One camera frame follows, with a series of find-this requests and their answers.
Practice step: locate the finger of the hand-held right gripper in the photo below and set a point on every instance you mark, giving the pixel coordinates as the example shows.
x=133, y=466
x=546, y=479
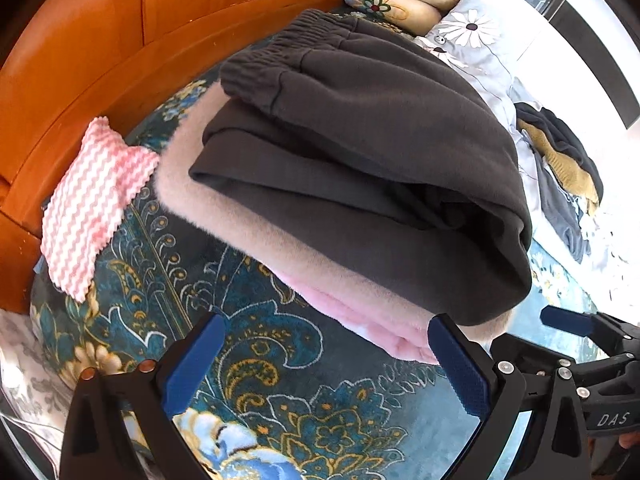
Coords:
x=565, y=321
x=530, y=352

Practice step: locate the beige pillow with dark flower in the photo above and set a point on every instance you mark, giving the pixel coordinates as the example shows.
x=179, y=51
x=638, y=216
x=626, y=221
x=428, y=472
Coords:
x=400, y=10

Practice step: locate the grey floral sheet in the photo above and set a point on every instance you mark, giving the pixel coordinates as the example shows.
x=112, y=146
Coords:
x=25, y=375

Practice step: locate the orange wooden headboard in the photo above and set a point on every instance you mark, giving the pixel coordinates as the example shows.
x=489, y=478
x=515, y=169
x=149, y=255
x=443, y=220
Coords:
x=100, y=35

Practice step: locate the pink white zigzag towel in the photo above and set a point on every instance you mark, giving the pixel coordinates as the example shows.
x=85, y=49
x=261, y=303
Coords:
x=95, y=200

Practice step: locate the dark and mustard clothes pile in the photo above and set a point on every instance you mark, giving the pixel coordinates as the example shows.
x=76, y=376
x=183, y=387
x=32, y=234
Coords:
x=575, y=142

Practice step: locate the teal floral blanket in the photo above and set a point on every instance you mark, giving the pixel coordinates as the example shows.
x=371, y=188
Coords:
x=280, y=360

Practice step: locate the white glossy wardrobe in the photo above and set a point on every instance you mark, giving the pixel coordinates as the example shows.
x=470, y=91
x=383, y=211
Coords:
x=600, y=35

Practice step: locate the mustard garment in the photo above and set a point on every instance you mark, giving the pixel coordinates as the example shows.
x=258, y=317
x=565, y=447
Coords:
x=560, y=165

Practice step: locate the light blue floral duvet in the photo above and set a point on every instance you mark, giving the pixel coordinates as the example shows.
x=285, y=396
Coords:
x=475, y=30

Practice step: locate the dark grey pants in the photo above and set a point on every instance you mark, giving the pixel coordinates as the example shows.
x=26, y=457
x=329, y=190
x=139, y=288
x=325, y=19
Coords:
x=375, y=135

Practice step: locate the pink fluffy folded garment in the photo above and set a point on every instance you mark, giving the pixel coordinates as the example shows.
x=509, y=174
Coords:
x=360, y=315

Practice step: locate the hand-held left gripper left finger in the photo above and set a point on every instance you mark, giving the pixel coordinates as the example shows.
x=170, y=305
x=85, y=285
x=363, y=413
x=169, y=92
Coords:
x=192, y=360

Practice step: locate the beige fluffy folded garment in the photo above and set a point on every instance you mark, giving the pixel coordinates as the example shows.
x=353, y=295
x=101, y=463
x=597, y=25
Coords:
x=240, y=220

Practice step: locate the grey garment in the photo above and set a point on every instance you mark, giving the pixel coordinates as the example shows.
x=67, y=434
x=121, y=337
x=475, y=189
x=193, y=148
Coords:
x=562, y=215

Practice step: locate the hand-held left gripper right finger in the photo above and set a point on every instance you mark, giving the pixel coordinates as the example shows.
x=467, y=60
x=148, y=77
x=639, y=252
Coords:
x=462, y=370

